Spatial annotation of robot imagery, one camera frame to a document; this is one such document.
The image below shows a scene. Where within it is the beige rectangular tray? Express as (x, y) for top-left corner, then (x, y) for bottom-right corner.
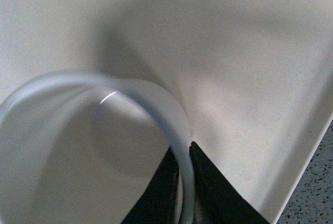
(1, 0), (332, 223)

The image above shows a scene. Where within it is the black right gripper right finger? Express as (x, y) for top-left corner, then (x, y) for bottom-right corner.
(189, 142), (268, 223)

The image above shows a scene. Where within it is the white smiley mug black handle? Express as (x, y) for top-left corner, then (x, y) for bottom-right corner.
(1, 72), (195, 223)

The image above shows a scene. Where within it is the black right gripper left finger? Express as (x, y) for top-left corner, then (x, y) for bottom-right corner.
(122, 149), (179, 224)

